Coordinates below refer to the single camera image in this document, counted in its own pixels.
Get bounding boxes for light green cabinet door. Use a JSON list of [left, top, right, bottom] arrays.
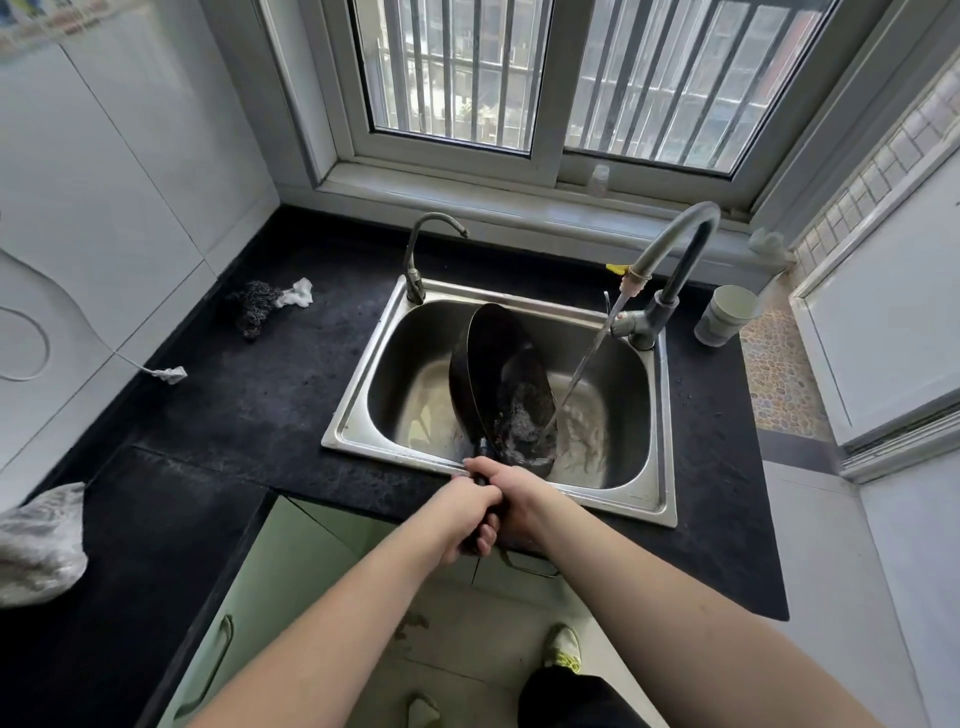
[[153, 495, 376, 728]]

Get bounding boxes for person's right hand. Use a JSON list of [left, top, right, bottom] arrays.
[[463, 455, 562, 556]]

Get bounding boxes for white door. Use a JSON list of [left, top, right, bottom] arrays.
[[789, 168, 960, 483]]

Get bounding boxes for person's left hand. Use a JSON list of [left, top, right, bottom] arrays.
[[414, 475, 504, 569]]

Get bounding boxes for person's right forearm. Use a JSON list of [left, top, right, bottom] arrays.
[[525, 480, 888, 728]]

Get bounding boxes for stack of white paper cups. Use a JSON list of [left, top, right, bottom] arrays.
[[693, 284, 763, 348]]

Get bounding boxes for black frying pan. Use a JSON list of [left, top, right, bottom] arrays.
[[447, 303, 561, 558]]

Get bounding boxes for person's black trouser leg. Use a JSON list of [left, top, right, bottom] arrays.
[[516, 665, 648, 728]]

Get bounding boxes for person's left forearm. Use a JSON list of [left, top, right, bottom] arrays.
[[186, 516, 460, 728]]

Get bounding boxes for white power cable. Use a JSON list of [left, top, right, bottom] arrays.
[[0, 246, 189, 387]]

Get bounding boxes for dark steel wool scrubber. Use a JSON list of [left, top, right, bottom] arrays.
[[224, 280, 285, 343]]

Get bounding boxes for large grey gooseneck faucet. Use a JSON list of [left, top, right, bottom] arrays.
[[604, 200, 723, 353]]

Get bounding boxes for metal window security bars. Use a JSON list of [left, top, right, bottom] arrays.
[[375, 0, 834, 170]]

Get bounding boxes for person's right shoe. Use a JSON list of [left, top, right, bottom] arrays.
[[540, 623, 584, 673]]

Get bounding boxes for grey crumpled rag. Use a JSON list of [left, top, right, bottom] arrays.
[[0, 481, 90, 609]]

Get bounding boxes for metal cabinet door handle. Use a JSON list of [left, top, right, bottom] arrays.
[[495, 547, 563, 579], [173, 614, 236, 722]]

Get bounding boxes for stainless steel sink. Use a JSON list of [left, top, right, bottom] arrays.
[[321, 276, 679, 529]]

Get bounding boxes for white sliding window frame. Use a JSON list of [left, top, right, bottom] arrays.
[[258, 0, 895, 220]]

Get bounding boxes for clear plastic bag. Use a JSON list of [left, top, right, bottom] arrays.
[[747, 226, 798, 273]]

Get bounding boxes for small curved metal faucet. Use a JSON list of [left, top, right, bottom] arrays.
[[403, 212, 471, 306]]

